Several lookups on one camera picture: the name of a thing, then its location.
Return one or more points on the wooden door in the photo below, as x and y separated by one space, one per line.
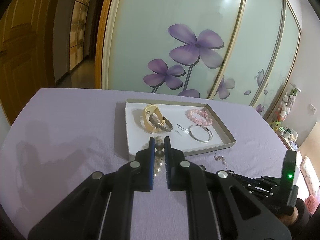
26 53

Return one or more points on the grey shallow cardboard tray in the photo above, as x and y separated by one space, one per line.
132 136

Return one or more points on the wide silver cuff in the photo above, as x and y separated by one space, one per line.
164 125

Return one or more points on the lavender tablecloth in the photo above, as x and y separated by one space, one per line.
64 135

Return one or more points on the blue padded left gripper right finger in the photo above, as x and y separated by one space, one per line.
218 206

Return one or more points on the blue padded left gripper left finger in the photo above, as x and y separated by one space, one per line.
101 206

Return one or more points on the plush toys hanging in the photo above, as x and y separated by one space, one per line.
284 107

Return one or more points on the thin silver bangle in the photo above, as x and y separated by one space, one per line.
200 133

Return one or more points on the floral sliding wardrobe doors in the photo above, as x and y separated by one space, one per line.
238 51

